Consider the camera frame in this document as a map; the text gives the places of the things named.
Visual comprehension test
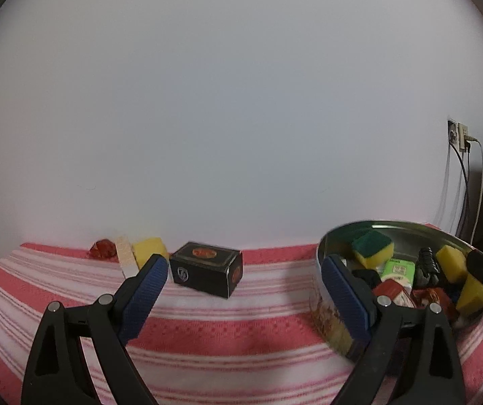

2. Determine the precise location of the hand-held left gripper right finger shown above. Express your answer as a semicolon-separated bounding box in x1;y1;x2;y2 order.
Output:
321;254;466;405

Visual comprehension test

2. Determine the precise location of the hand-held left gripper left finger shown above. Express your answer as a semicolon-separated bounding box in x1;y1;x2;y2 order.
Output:
20;254;170;405

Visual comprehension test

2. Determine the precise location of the black shiny packet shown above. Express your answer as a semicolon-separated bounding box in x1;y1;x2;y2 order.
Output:
353;270;383;290

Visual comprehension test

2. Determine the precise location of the red foil sweet white label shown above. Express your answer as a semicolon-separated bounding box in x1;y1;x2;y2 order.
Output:
372;280;415;308

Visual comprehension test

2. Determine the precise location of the black ribbed clip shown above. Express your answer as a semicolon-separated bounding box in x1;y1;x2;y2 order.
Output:
416;247;442;290

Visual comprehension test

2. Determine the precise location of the green and yellow scouring sponge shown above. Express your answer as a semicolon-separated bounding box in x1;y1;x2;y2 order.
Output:
351;231;395;270

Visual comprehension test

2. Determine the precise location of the green white packet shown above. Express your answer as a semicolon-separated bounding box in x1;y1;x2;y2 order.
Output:
382;259;416;281

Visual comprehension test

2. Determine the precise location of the black box with red emblem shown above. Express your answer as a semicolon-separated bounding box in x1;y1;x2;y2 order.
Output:
169;242;243;299

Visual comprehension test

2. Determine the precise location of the round blue cookie tin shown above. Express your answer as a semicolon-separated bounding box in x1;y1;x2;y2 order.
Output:
315;219;483;363

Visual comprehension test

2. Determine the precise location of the beige wafer block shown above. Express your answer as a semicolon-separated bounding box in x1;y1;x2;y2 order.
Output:
116;233;140;279

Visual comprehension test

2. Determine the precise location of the red foil candy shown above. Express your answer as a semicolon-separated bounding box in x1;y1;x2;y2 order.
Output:
89;239;118;259

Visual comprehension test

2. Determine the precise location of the red white striped tablecloth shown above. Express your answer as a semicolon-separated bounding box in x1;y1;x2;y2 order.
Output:
0;223;483;405

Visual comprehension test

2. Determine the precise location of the dark power cable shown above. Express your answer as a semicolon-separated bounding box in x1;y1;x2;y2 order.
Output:
450;143;469;238

